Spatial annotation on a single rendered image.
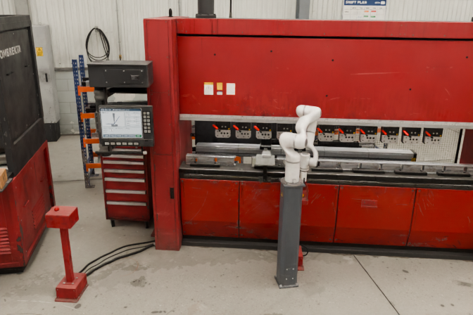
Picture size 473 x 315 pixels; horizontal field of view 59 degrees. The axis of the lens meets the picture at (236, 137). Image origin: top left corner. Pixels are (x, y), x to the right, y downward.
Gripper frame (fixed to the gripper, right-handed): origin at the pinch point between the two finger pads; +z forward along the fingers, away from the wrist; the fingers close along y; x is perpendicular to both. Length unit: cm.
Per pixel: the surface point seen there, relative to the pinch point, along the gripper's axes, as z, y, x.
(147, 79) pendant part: -99, 9, -136
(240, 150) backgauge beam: -6, -60, -61
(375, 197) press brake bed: 20, -15, 73
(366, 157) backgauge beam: -4, -56, 71
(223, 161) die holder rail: -5, -34, -76
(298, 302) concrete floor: 79, 65, -5
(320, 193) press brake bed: 18.0, -17.0, 20.0
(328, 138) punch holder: -34, -32, 25
